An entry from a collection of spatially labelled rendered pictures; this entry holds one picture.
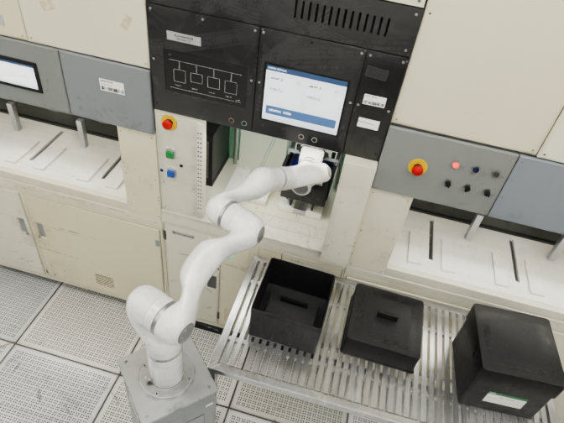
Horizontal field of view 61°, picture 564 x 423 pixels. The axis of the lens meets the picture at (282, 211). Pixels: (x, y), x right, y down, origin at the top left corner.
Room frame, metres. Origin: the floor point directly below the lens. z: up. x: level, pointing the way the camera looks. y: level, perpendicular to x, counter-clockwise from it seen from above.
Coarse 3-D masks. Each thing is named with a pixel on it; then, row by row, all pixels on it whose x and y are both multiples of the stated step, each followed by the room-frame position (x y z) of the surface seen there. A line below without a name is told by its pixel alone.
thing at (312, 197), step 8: (304, 144) 1.77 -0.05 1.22; (288, 152) 1.82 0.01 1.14; (296, 152) 1.81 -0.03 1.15; (288, 160) 1.78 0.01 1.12; (328, 160) 1.79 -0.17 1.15; (336, 160) 1.79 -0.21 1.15; (336, 168) 1.76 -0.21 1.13; (320, 184) 1.70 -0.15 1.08; (328, 184) 1.69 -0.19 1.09; (280, 192) 1.72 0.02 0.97; (288, 192) 1.72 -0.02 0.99; (312, 192) 1.70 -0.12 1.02; (320, 192) 1.69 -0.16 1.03; (328, 192) 1.74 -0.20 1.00; (296, 200) 1.71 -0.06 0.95; (304, 200) 1.70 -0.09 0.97; (312, 200) 1.70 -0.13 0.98; (320, 200) 1.69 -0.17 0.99; (312, 208) 1.70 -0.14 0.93
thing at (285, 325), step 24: (288, 264) 1.34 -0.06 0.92; (264, 288) 1.29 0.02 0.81; (288, 288) 1.33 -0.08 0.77; (312, 288) 1.32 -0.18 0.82; (264, 312) 1.07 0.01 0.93; (288, 312) 1.21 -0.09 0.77; (312, 312) 1.23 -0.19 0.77; (264, 336) 1.07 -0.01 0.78; (288, 336) 1.06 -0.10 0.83; (312, 336) 1.04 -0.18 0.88
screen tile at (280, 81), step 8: (272, 80) 1.53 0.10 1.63; (280, 80) 1.53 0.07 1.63; (288, 80) 1.52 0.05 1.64; (296, 80) 1.52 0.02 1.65; (288, 88) 1.52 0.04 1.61; (296, 88) 1.52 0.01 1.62; (272, 96) 1.53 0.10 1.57; (280, 96) 1.53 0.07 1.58; (288, 96) 1.52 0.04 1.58; (296, 96) 1.52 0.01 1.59; (280, 104) 1.52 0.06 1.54; (288, 104) 1.52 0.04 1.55; (296, 104) 1.52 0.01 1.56
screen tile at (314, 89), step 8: (312, 88) 1.51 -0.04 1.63; (320, 88) 1.51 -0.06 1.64; (328, 88) 1.50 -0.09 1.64; (336, 88) 1.50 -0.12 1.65; (320, 96) 1.51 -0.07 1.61; (328, 96) 1.50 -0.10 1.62; (336, 96) 1.50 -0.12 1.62; (304, 104) 1.51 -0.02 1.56; (312, 104) 1.51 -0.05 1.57; (320, 104) 1.50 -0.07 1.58; (336, 104) 1.50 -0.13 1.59; (320, 112) 1.50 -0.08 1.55; (328, 112) 1.50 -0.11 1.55; (336, 112) 1.50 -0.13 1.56
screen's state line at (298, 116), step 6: (270, 108) 1.53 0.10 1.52; (276, 108) 1.53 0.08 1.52; (282, 108) 1.52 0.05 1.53; (276, 114) 1.53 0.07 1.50; (282, 114) 1.52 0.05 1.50; (288, 114) 1.52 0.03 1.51; (294, 114) 1.52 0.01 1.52; (300, 114) 1.51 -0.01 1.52; (306, 114) 1.51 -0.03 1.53; (300, 120) 1.51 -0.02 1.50; (306, 120) 1.51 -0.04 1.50; (312, 120) 1.51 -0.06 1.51; (318, 120) 1.50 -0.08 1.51; (324, 120) 1.50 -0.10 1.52; (330, 120) 1.50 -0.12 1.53; (324, 126) 1.50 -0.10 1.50; (330, 126) 1.50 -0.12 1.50
